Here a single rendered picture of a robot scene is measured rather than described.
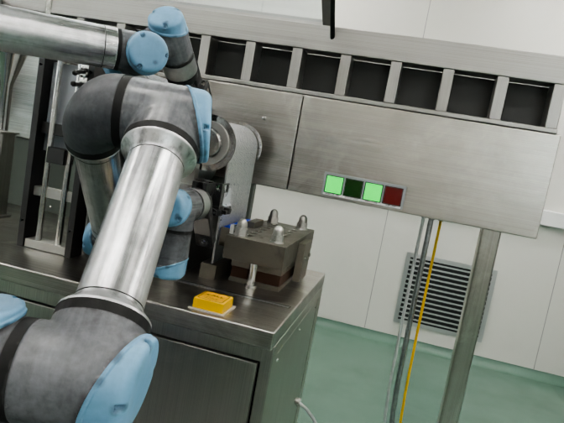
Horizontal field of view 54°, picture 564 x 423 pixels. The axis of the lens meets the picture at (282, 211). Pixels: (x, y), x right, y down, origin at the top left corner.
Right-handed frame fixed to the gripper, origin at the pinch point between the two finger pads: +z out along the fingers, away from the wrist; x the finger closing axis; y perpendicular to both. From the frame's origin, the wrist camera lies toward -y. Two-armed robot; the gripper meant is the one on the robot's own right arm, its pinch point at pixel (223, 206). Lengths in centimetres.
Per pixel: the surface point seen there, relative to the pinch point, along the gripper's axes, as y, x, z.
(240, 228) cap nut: -4.1, -7.1, -4.9
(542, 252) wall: -23, -140, 263
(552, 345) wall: -84, -160, 263
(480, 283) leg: -14, -74, 46
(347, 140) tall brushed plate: 23.3, -25.3, 30.2
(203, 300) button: -16.9, -8.8, -29.4
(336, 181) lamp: 10.5, -24.5, 29.4
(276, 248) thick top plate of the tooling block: -6.9, -17.6, -6.4
